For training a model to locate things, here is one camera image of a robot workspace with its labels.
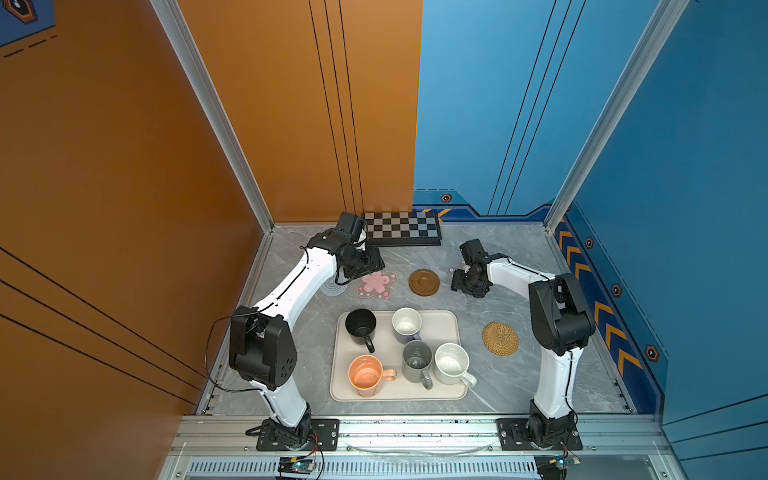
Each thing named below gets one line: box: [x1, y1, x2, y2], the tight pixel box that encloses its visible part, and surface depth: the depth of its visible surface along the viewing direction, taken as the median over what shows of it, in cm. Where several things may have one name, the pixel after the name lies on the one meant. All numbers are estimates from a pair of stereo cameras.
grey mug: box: [402, 340, 434, 390], surface depth 77 cm
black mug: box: [345, 308, 377, 353], surface depth 86 cm
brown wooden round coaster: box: [408, 269, 440, 297], surface depth 104 cm
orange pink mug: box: [348, 354, 397, 397], surface depth 80 cm
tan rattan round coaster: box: [482, 322, 519, 357], surface depth 91 cm
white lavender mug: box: [391, 307, 423, 344], surface depth 88 cm
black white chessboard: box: [364, 211, 443, 248], surface depth 118 cm
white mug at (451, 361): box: [434, 342, 477, 388], surface depth 80 cm
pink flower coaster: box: [356, 271, 398, 300], surface depth 104 cm
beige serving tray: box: [330, 307, 469, 403], surface depth 83 cm
